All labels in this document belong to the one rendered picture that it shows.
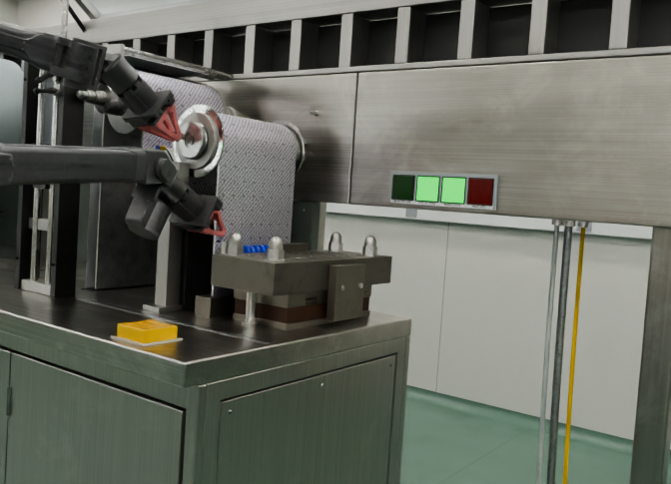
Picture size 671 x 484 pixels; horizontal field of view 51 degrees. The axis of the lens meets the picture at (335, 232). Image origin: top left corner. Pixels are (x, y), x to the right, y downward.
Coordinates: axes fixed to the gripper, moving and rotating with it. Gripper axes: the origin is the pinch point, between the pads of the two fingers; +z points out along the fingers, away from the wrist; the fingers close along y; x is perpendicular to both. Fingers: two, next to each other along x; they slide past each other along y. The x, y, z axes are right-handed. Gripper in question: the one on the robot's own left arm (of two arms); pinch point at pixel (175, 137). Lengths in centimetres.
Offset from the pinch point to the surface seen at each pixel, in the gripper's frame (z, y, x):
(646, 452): 80, 77, -16
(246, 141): 9.6, 8.0, 7.0
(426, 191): 35, 37, 14
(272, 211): 25.7, 7.0, 1.2
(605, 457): 278, 13, 50
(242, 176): 13.5, 7.7, 0.9
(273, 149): 16.9, 7.9, 11.4
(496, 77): 23, 52, 33
